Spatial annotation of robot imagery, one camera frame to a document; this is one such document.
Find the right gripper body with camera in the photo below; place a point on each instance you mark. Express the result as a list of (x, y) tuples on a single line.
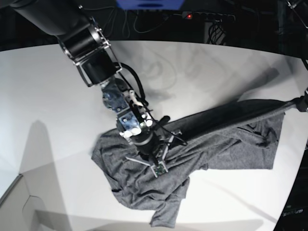
[(153, 146)]

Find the white power strip red switch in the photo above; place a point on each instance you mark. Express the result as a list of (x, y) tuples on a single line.
[(208, 16)]

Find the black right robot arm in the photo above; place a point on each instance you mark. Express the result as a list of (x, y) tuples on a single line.
[(82, 40)]

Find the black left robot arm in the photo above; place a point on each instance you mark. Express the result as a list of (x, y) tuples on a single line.
[(300, 9)]

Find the white cardboard box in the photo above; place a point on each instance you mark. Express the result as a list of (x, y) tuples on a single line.
[(17, 210)]

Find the grey t-shirt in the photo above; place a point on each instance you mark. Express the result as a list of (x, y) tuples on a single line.
[(240, 135)]

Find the blue box at top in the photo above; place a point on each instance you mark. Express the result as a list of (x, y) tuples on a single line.
[(150, 4)]

